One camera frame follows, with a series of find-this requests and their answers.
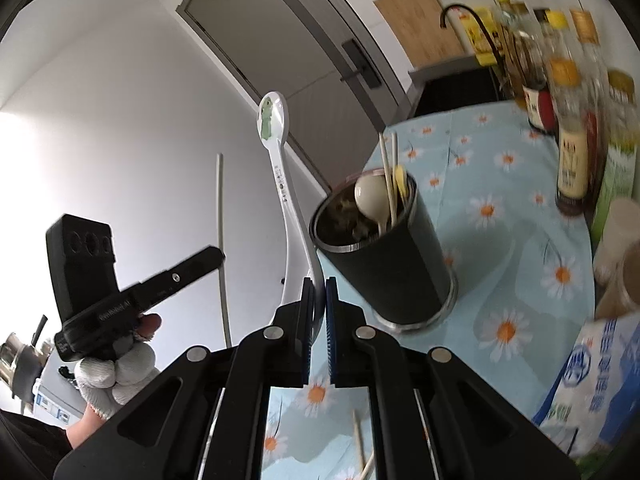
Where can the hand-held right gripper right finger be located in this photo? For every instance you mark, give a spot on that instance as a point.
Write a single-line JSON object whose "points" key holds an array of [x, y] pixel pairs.
{"points": [[331, 340]]}

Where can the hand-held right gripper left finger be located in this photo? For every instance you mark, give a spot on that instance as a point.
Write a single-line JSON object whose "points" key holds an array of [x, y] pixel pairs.
{"points": [[306, 340]]}

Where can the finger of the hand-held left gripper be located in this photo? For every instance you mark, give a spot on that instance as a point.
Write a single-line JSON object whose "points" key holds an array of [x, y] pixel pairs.
{"points": [[190, 265]]}

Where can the beige chopstick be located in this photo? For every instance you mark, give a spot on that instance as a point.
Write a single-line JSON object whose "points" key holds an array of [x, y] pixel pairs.
{"points": [[223, 285], [395, 150], [386, 175]]}

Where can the black cylindrical utensil holder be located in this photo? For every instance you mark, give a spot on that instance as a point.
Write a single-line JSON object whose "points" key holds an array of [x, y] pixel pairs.
{"points": [[400, 270]]}

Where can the white printed ceramic spoon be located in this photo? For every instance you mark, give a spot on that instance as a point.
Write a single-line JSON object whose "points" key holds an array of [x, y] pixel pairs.
{"points": [[286, 210]]}

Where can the cream round bowl spoon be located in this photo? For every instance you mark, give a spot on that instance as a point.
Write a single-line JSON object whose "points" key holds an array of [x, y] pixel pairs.
{"points": [[370, 195]]}

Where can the person's left forearm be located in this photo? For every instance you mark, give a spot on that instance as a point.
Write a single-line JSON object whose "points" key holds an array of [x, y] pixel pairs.
{"points": [[82, 427]]}

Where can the person's left hand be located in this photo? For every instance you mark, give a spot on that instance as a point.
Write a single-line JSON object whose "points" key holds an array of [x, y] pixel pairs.
{"points": [[120, 375]]}

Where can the silver metal pot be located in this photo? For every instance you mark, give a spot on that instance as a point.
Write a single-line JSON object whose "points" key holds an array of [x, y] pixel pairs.
{"points": [[12, 355]]}

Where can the blue daisy print tablecloth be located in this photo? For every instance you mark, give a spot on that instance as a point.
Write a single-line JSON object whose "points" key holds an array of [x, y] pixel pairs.
{"points": [[475, 270]]}

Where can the dark trousers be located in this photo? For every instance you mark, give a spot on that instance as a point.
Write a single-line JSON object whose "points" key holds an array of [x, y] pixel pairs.
{"points": [[25, 450]]}

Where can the grey door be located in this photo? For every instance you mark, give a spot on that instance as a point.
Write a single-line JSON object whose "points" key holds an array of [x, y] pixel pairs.
{"points": [[280, 35]]}

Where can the blue white salt bag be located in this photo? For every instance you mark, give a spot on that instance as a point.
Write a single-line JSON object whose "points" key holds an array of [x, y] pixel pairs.
{"points": [[600, 375]]}

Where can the dark kitchen sink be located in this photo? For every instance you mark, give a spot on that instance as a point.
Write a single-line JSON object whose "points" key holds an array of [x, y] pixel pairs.
{"points": [[450, 90]]}

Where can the brown lid spice jar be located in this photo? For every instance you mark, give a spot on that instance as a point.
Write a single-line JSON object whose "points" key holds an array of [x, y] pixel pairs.
{"points": [[625, 285]]}

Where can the dark bottle red label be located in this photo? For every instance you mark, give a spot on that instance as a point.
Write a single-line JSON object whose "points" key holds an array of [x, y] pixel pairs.
{"points": [[540, 107]]}

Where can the wooden cutting board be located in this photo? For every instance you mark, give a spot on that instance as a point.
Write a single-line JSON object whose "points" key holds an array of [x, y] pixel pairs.
{"points": [[425, 25]]}

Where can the green label bottle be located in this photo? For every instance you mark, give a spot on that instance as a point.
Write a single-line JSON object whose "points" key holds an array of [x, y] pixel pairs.
{"points": [[620, 170]]}

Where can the yellow oil bottle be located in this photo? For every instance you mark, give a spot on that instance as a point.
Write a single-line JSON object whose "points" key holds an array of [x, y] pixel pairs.
{"points": [[480, 35]]}

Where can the black curved faucet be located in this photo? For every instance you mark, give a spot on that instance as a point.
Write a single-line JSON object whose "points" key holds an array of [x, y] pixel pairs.
{"points": [[457, 6]]}

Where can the yellow cap bottle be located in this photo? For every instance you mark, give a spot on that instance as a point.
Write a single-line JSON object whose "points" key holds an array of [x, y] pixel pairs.
{"points": [[557, 22]]}

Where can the tall bottle gold cap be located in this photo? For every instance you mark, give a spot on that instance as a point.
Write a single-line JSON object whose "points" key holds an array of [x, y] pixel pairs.
{"points": [[585, 27]]}

